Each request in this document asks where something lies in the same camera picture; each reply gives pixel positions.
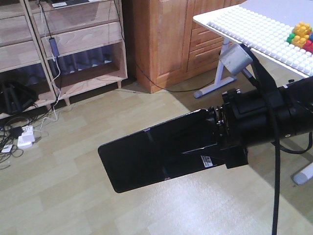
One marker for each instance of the white desk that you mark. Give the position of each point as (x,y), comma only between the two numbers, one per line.
(256,74)

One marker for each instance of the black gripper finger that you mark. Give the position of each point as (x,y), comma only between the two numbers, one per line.
(183,135)

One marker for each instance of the silver laptop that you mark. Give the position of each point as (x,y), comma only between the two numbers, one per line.
(66,3)

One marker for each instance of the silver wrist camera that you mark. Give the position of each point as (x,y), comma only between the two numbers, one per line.
(235,59)

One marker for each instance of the wooden wardrobe cabinet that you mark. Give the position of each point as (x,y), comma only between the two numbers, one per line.
(164,46)

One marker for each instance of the black smartphone purple case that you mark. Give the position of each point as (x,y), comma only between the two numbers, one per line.
(129,168)

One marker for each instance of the grey usb hub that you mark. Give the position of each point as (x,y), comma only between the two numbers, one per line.
(54,47)

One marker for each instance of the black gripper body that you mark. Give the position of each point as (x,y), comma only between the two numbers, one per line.
(243,120)

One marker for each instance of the colourful toy bricks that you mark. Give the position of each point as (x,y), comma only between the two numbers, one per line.
(302,36)

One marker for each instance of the white power strip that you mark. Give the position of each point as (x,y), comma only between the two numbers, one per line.
(26,139)

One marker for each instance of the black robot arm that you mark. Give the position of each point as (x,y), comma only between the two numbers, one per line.
(291,108)

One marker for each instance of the wooden bookshelf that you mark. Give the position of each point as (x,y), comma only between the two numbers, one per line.
(91,49)

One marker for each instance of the white studded building baseplate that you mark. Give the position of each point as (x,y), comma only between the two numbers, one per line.
(265,35)

